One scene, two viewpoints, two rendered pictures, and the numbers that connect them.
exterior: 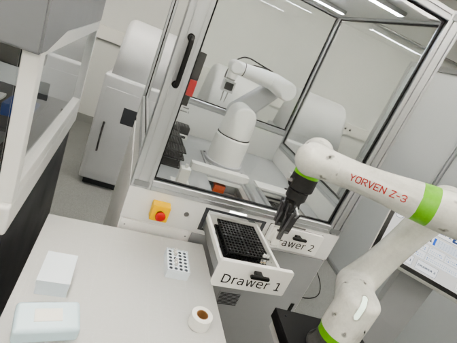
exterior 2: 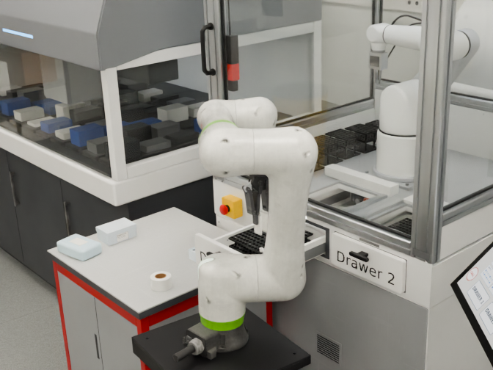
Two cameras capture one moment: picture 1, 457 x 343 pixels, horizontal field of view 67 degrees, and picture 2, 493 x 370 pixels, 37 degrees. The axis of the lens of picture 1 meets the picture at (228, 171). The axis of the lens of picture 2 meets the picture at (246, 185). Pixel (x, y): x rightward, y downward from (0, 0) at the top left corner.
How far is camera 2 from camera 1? 234 cm
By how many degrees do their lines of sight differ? 66
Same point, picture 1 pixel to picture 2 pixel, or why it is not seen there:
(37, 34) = (97, 58)
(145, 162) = not seen: hidden behind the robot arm
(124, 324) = (117, 266)
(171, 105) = (216, 92)
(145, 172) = not seen: hidden behind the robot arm
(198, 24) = (212, 13)
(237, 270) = (207, 248)
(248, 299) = (352, 358)
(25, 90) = (106, 96)
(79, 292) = (119, 246)
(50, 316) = (78, 242)
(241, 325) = not seen: outside the picture
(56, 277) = (106, 228)
